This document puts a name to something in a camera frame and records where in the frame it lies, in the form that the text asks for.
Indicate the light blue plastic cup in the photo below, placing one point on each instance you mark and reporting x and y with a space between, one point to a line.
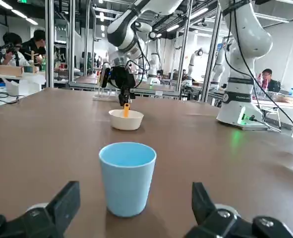
126 183

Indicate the white cardboard box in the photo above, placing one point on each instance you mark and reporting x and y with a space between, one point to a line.
24 86

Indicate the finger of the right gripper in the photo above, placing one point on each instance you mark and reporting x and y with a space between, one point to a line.
122 98
130 94

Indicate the beige cardboard box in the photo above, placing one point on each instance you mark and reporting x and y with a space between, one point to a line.
8 71

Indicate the white bowl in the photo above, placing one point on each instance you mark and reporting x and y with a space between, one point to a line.
126 124

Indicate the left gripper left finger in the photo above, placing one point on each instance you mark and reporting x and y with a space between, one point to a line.
37 223

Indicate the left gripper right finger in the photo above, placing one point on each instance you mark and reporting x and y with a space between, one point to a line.
223 225

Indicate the orange brush white bristles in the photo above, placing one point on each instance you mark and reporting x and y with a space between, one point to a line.
126 111

